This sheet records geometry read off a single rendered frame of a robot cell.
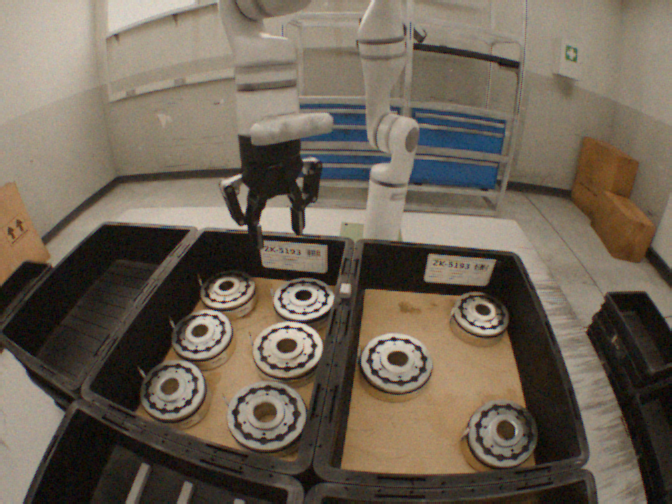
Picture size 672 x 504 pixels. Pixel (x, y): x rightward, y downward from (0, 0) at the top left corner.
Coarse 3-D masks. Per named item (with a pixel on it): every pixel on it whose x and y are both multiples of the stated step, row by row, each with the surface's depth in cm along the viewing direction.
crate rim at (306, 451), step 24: (192, 240) 55; (312, 240) 56; (336, 240) 55; (336, 288) 45; (336, 312) 41; (120, 336) 36; (336, 336) 38; (120, 408) 27; (312, 408) 30; (168, 432) 26; (312, 432) 28; (216, 456) 25; (240, 456) 25; (264, 456) 25; (312, 456) 25
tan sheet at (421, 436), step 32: (384, 320) 53; (416, 320) 53; (448, 320) 53; (448, 352) 47; (480, 352) 47; (512, 352) 46; (448, 384) 42; (480, 384) 42; (512, 384) 41; (352, 416) 39; (384, 416) 39; (416, 416) 38; (448, 416) 38; (352, 448) 35; (384, 448) 35; (416, 448) 34; (448, 448) 34
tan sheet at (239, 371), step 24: (264, 288) 60; (264, 312) 55; (240, 336) 50; (168, 360) 45; (240, 360) 46; (216, 384) 42; (240, 384) 42; (312, 384) 43; (216, 408) 39; (192, 432) 35; (216, 432) 36; (288, 456) 34
